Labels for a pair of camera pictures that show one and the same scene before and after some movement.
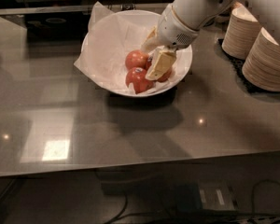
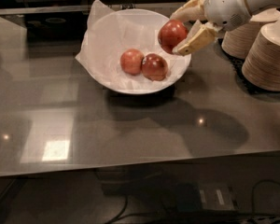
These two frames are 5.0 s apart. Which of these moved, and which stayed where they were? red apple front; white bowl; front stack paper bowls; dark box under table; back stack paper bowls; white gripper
Moved: red apple front; white gripper
Stayed: back stack paper bowls; white bowl; front stack paper bowls; dark box under table
